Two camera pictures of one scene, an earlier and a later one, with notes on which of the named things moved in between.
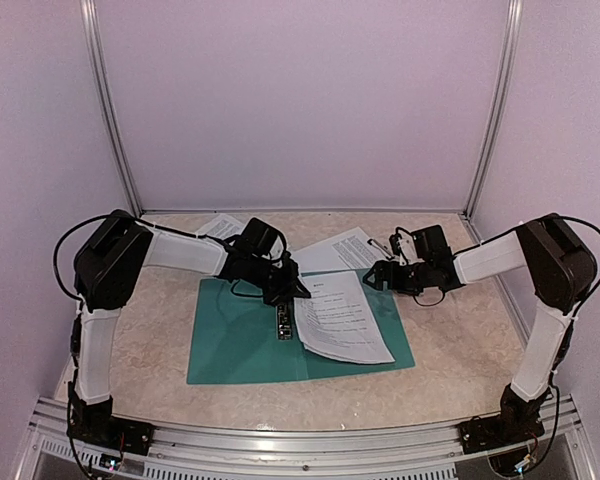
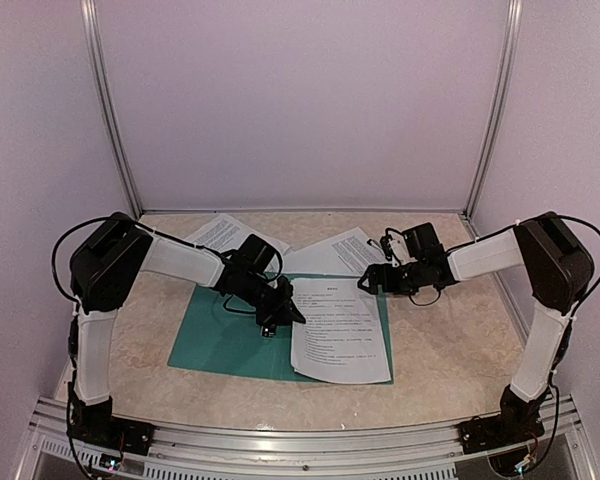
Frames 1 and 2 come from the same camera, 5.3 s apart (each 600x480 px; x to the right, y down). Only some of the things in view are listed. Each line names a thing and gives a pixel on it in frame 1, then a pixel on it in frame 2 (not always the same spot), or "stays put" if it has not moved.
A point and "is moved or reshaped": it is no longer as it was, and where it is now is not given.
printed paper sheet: (344, 251) stays put
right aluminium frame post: (502, 103) stays put
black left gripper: (292, 287) → (278, 314)
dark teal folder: (233, 338) is moved or reshaped
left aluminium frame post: (94, 42) stays put
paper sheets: (336, 319) is moved or reshaped
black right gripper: (393, 283) stays put
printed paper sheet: (222, 226) stays put
